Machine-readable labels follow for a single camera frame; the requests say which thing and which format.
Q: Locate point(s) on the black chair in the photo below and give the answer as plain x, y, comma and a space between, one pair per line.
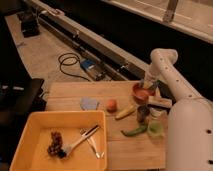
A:
15, 107

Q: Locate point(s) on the green plastic cup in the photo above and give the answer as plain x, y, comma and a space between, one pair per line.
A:
155, 129

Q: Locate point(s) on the wooden brush block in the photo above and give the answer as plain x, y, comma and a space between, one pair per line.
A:
161, 102

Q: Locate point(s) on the black box device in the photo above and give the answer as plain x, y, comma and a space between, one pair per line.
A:
29, 25

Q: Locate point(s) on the red bowl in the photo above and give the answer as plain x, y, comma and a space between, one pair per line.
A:
140, 94

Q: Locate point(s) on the blue sponge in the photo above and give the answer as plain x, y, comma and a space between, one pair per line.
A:
141, 84

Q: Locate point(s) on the white small cup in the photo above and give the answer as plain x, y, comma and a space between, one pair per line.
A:
155, 114

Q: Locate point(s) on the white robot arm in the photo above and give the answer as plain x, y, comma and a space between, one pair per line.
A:
189, 145

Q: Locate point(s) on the black handled spatula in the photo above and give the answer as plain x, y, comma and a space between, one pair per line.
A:
80, 140

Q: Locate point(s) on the metal cup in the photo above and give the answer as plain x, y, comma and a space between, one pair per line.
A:
142, 113

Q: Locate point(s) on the wooden cutting board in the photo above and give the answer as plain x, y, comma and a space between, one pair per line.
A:
124, 153

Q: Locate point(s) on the yellow plastic tray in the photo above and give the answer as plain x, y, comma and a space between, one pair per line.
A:
31, 153

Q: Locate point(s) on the silver fork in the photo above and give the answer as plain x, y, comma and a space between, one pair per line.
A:
92, 145

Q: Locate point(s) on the green pepper toy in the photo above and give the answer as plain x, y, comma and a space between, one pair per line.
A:
135, 132

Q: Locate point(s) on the dark grape bunch toy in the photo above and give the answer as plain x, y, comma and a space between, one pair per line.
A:
56, 145

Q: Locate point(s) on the metal rail beam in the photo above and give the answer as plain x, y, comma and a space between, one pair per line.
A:
118, 38

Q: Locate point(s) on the blue electronic device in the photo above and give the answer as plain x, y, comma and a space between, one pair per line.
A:
92, 69

